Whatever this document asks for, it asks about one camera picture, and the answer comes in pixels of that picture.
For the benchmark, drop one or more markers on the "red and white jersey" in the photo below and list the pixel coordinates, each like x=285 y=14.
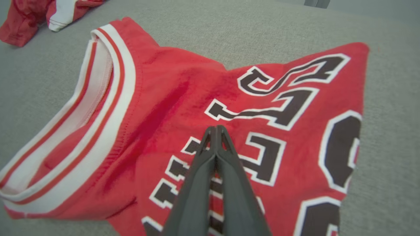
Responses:
x=23 y=19

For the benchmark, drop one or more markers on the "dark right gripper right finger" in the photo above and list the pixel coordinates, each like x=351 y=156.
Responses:
x=239 y=203

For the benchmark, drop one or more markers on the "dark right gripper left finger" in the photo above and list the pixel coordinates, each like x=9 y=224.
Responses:
x=193 y=196

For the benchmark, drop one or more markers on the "red jersey with black lettering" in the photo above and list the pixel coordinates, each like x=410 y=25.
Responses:
x=164 y=98

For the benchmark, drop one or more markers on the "grey fabric sofa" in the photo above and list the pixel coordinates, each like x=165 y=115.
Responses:
x=387 y=164

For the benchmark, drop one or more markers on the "grey partition post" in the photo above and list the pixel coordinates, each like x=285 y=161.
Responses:
x=316 y=3

